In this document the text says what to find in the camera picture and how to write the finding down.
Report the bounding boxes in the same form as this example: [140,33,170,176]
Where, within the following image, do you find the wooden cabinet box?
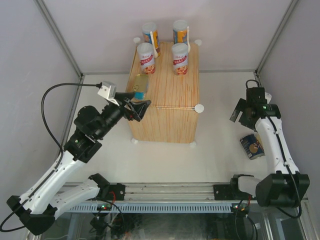
[128,42,200,144]

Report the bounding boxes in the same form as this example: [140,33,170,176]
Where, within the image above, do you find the aluminium mounting rail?
[62,182,258,201]

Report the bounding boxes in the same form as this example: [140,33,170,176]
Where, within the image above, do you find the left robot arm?
[7,92,151,236]

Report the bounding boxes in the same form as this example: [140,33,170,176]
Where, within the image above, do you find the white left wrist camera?
[97,81,119,106]

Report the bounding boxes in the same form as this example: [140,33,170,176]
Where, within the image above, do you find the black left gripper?
[94,92,150,140]

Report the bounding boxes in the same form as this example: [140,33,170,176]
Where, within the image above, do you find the white red label can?
[171,43,189,76]
[136,42,156,75]

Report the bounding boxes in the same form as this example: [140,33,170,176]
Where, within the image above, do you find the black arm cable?
[0,82,103,232]
[244,79,302,218]

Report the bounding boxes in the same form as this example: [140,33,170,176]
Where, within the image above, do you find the grey slotted cable duct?
[68,202,234,214]

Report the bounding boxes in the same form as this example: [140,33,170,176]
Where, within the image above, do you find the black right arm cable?
[244,79,302,218]

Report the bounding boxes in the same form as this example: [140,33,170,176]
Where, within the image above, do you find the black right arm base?
[213,174,252,201]

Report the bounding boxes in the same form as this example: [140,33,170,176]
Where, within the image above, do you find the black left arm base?
[88,173,126,202]

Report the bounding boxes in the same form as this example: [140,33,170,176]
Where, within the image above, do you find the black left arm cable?
[0,82,103,232]

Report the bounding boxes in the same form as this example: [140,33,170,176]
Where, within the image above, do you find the blue can with spoon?
[142,22,161,57]

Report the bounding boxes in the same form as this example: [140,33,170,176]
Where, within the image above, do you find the blue rectangular tin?
[239,133,265,160]

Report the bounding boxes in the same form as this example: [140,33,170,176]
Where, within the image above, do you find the gold rectangular tin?
[132,74,149,101]

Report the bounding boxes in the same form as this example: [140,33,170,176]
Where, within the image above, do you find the blue yellow can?
[172,19,191,53]

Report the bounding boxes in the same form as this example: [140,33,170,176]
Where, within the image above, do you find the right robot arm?
[229,87,310,208]

